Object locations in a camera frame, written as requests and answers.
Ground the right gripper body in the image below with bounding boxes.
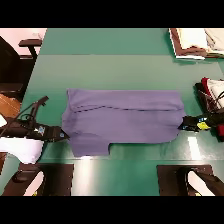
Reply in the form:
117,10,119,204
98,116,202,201
178,114,212,133

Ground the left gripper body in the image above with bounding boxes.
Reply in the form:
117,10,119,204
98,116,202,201
34,124,70,143

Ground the purple T-shirt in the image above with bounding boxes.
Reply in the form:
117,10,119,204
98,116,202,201
61,87,186,158

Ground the black garment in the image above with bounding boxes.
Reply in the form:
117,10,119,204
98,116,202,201
194,78,224,143

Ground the red garment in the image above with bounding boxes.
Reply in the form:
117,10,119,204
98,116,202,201
200,76,224,142

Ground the white garment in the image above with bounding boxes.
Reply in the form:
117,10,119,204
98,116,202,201
207,78,224,110
175,28,210,50

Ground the beige garment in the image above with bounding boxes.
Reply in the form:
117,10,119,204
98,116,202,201
203,28,224,55

